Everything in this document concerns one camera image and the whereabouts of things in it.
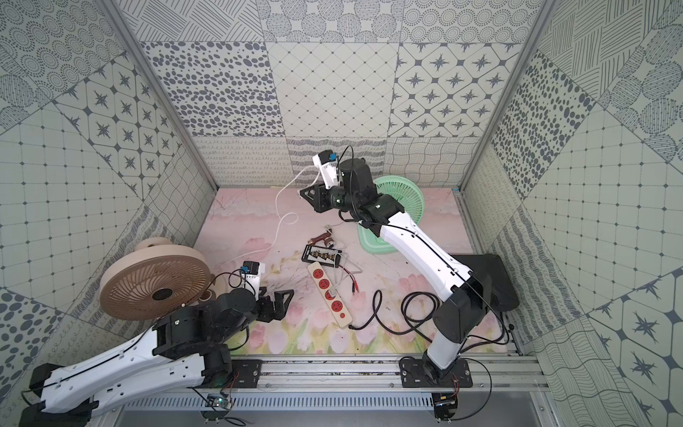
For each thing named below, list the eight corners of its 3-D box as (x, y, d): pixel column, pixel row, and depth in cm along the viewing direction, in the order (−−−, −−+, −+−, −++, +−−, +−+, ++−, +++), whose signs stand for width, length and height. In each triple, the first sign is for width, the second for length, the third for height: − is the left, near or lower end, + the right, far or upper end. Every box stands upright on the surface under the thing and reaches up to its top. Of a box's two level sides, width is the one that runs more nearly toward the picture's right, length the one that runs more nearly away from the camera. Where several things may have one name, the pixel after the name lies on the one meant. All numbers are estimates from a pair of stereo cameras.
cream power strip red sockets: (343, 331, 83) (342, 329, 81) (306, 269, 97) (305, 265, 95) (356, 322, 85) (356, 319, 83) (318, 262, 99) (318, 259, 97)
